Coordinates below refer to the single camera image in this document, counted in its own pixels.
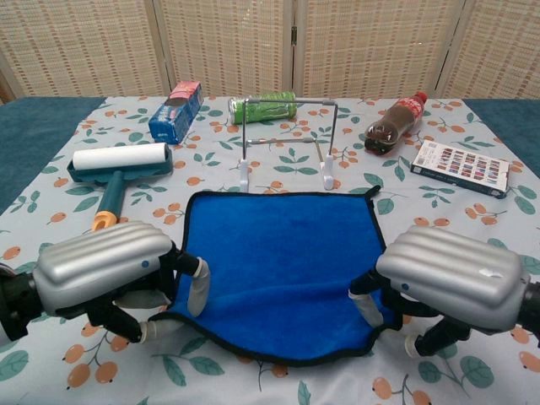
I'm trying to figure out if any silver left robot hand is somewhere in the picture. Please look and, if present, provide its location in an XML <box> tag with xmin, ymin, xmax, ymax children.
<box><xmin>31</xmin><ymin>222</ymin><xmax>211</xmax><ymax>345</ymax></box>

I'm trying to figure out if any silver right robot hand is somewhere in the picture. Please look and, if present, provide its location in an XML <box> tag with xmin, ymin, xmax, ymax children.
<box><xmin>348</xmin><ymin>225</ymin><xmax>532</xmax><ymax>359</ymax></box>

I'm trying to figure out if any blue cloth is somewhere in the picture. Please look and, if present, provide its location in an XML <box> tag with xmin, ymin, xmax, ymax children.
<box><xmin>147</xmin><ymin>185</ymin><xmax>404</xmax><ymax>368</ymax></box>

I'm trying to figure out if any teal lint roller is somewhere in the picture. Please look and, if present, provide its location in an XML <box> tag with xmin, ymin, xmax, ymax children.
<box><xmin>67</xmin><ymin>142</ymin><xmax>175</xmax><ymax>232</ymax></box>

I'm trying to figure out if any box with colour swatches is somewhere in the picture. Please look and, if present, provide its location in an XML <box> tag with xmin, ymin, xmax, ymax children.
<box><xmin>409</xmin><ymin>141</ymin><xmax>510</xmax><ymax>199</ymax></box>

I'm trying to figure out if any floral tablecloth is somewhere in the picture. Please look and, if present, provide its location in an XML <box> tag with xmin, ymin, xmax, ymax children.
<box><xmin>0</xmin><ymin>95</ymin><xmax>540</xmax><ymax>405</ymax></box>

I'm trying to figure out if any cola bottle red label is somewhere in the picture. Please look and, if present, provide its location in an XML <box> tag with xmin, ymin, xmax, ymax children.
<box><xmin>363</xmin><ymin>90</ymin><xmax>429</xmax><ymax>157</ymax></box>

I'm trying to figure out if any blue pink cookie box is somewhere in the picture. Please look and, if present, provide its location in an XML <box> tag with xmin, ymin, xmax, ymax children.
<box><xmin>148</xmin><ymin>80</ymin><xmax>205</xmax><ymax>144</ymax></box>

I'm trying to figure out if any green drink can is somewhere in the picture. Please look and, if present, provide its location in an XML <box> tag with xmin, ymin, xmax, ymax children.
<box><xmin>227</xmin><ymin>90</ymin><xmax>299</xmax><ymax>126</ymax></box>

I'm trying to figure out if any bamboo folding screen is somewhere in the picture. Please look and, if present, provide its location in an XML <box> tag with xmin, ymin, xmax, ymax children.
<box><xmin>0</xmin><ymin>0</ymin><xmax>540</xmax><ymax>105</ymax></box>

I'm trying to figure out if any metal wire rack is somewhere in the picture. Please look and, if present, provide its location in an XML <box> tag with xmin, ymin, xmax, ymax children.
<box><xmin>238</xmin><ymin>97</ymin><xmax>339</xmax><ymax>192</ymax></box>

